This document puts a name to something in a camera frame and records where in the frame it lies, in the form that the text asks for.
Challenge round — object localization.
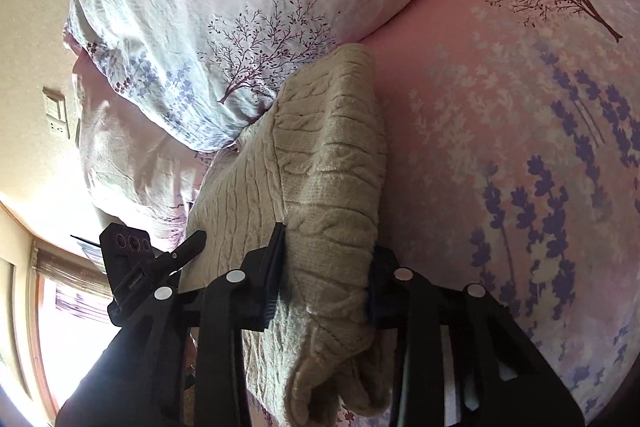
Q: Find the beige cable-knit sweater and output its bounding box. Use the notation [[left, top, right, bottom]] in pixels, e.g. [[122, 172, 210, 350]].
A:
[[180, 45, 390, 426]]

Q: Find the window with blinds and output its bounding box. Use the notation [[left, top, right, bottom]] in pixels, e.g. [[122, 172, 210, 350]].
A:
[[0, 200, 122, 425]]

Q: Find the pale floral top pillow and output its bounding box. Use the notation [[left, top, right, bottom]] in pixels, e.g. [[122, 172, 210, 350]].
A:
[[63, 33, 214, 251]]

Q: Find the pink floral bed sheet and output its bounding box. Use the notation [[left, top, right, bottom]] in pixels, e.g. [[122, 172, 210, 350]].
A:
[[344, 0, 639, 421]]

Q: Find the wall light switch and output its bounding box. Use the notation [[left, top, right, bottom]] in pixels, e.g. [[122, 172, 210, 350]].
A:
[[42, 87, 70, 139]]

